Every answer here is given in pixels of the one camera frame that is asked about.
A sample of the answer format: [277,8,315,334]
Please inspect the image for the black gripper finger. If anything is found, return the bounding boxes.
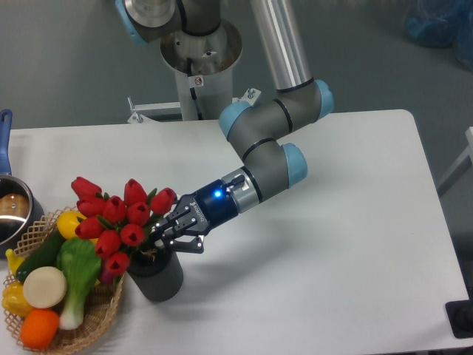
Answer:
[170,195,182,212]
[169,237,204,254]

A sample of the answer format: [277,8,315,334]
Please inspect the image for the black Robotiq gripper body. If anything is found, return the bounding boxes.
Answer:
[151,178,240,248]

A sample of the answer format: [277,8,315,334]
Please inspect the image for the red tulip bouquet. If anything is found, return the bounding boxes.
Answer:
[71,177,176,281]

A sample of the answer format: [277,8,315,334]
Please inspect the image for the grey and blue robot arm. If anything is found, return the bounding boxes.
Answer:
[115,1,333,253]

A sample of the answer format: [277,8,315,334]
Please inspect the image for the dark grey ribbed vase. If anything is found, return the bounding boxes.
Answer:
[127,248,183,302]

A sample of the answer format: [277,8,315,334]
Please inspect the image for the red radish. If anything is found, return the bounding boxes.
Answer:
[98,269,114,285]

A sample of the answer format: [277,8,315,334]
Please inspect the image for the woven wicker basket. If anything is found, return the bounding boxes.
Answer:
[1,206,123,354]

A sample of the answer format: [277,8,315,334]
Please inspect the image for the yellow squash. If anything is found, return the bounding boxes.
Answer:
[56,211,103,240]

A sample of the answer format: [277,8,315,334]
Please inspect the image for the green bok choy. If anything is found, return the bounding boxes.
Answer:
[56,237,101,331]

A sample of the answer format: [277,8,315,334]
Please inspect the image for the dark green cucumber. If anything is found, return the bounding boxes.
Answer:
[15,229,66,283]

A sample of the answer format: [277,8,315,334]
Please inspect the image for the cream round bun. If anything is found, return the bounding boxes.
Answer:
[23,266,67,308]

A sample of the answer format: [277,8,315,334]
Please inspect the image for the yellow banana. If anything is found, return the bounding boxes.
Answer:
[5,248,25,274]

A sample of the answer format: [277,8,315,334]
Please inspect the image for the orange fruit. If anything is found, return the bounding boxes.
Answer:
[19,308,59,350]

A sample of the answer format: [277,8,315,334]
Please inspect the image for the yellow bell pepper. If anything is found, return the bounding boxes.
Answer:
[1,281,33,317]

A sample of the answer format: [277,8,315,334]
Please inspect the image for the black device at table edge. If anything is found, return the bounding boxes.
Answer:
[445,300,472,339]

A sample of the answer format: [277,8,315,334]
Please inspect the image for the blue plastic bags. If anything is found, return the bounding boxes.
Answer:
[402,1,472,70]

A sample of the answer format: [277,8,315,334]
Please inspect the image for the white metal base frame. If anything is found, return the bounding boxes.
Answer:
[126,87,262,124]

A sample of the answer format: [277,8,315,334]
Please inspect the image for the blue handled saucepan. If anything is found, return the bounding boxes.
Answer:
[1,109,44,260]

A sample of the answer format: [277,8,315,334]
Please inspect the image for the white table leg frame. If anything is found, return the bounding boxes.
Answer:
[437,126,472,198]

